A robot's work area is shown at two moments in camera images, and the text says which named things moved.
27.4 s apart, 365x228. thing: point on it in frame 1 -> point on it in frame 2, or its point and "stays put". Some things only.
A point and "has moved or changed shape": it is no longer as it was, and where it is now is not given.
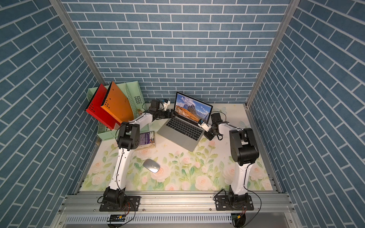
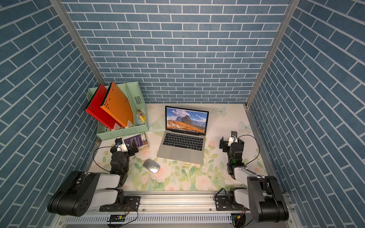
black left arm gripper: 169,116 -> 131,153
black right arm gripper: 208,137 -> 225,143
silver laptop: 182,128 has moved or changed shape
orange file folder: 117,105 stays put
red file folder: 94,108 stays put
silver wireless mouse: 151,165 stays put
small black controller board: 117,218 stays put
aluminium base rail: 270,210 stays put
